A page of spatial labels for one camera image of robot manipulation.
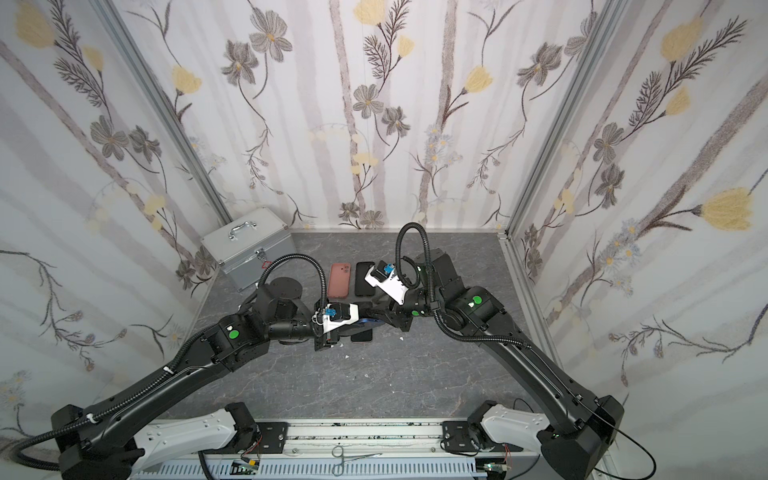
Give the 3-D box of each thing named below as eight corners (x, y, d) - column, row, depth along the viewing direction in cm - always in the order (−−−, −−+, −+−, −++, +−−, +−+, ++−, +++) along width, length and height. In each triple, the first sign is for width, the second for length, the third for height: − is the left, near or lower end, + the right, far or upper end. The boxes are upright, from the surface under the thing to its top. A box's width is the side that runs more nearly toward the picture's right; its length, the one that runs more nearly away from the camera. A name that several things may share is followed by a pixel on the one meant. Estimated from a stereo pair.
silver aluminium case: (218, 267, 111) (196, 237, 99) (272, 233, 123) (258, 202, 110) (247, 296, 103) (227, 268, 90) (301, 257, 115) (290, 227, 102)
